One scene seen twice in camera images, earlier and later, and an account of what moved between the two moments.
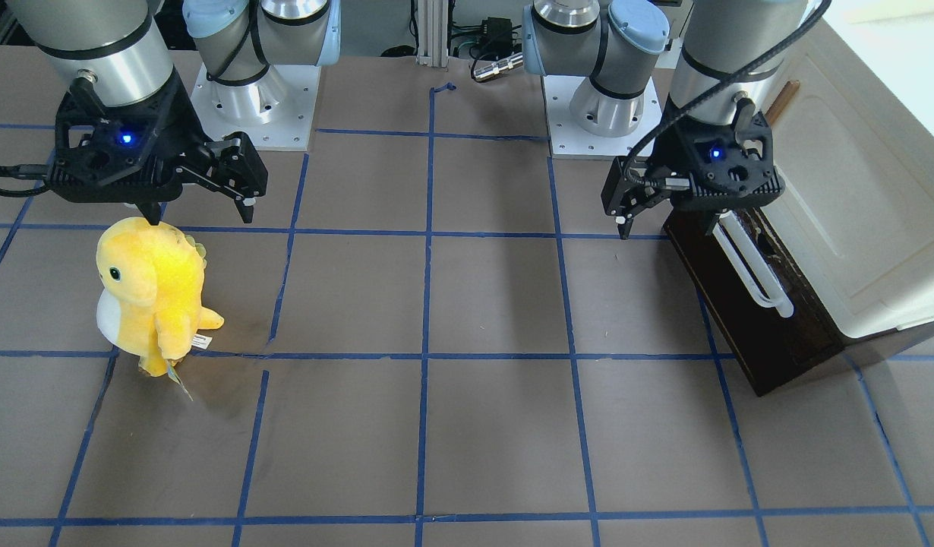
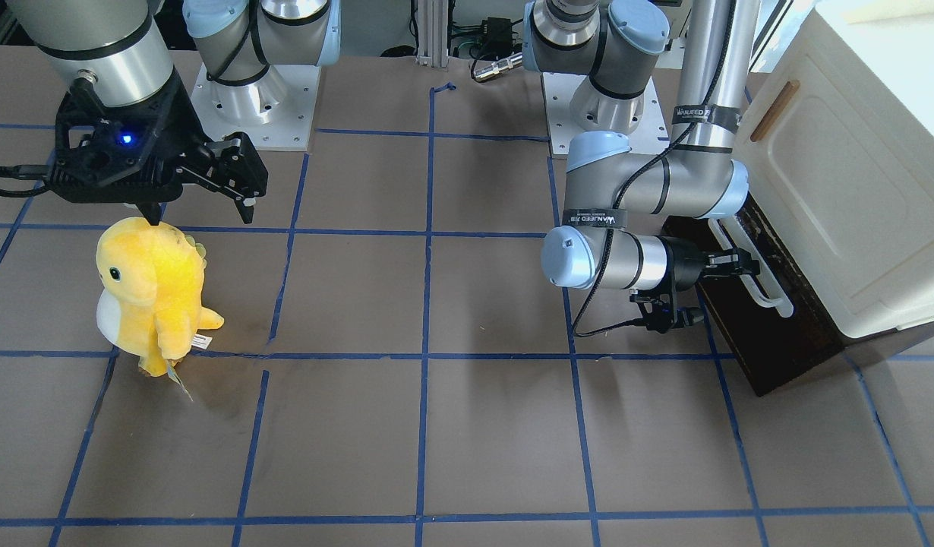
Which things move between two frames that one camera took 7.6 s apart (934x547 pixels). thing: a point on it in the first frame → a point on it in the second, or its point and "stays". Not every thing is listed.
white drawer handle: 780,298 stays
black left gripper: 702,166 → 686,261
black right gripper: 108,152 stays
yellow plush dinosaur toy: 150,302 stays
